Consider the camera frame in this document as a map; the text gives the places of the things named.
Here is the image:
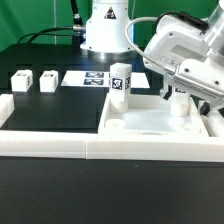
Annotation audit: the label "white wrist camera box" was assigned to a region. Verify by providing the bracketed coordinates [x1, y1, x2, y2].
[164, 59, 224, 109]

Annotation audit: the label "white square tabletop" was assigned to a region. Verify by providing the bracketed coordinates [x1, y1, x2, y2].
[98, 94, 209, 137]

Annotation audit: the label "white U-shaped obstacle wall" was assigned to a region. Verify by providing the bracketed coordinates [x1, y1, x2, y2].
[0, 94, 224, 162]

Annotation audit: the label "white camera cable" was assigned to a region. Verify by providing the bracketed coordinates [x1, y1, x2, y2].
[124, 9, 209, 73]

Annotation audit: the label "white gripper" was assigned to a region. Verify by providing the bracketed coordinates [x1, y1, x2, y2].
[142, 13, 224, 101]

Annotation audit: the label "white sheet with AprilTags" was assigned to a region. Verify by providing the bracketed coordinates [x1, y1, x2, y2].
[61, 70, 150, 88]

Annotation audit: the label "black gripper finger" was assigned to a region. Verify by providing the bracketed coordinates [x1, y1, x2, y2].
[199, 102, 211, 116]

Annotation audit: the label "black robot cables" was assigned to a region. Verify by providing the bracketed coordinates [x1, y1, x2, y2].
[17, 0, 88, 44]

